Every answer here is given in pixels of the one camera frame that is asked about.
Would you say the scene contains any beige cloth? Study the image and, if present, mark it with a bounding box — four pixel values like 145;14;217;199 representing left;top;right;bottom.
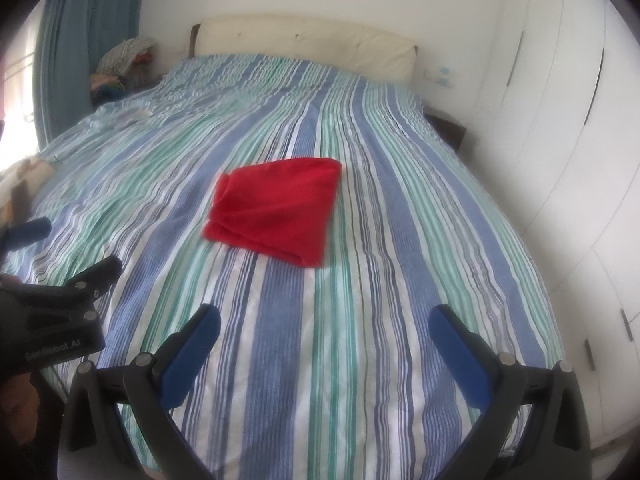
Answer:
0;157;56;226

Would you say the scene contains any pile of clothes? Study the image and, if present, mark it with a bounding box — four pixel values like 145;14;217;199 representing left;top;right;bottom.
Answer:
90;37;158;108

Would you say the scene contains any bright window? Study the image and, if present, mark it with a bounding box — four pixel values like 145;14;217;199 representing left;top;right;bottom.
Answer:
0;10;41;171

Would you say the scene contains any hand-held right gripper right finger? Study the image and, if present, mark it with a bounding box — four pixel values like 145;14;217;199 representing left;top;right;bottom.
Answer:
429;304;593;480

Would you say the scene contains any dark wooden nightstand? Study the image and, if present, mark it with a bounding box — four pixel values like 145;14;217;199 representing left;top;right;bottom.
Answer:
424;112;468;153

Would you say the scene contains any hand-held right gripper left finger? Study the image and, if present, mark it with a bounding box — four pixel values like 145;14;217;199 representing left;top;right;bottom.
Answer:
60;303;222;480

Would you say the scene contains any blue curtain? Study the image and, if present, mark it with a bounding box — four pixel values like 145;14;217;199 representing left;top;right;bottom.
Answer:
32;0;151;153

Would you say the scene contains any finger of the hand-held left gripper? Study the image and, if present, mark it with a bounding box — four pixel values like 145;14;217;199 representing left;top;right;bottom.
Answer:
65;256;124;307
0;217;52;253

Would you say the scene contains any cream padded headboard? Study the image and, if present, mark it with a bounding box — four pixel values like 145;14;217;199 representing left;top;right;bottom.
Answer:
190;17;418;83

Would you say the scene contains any white wardrobe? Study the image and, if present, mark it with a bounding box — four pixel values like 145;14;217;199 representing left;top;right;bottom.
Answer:
472;0;640;441

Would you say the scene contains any striped bed sheet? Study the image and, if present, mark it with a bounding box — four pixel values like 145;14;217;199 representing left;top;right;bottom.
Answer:
0;52;561;461

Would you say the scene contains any red shirt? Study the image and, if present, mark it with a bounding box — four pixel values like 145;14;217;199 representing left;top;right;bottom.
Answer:
202;157;343;268

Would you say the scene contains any person's left forearm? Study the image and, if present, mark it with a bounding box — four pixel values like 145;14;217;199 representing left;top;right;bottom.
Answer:
0;372;38;448

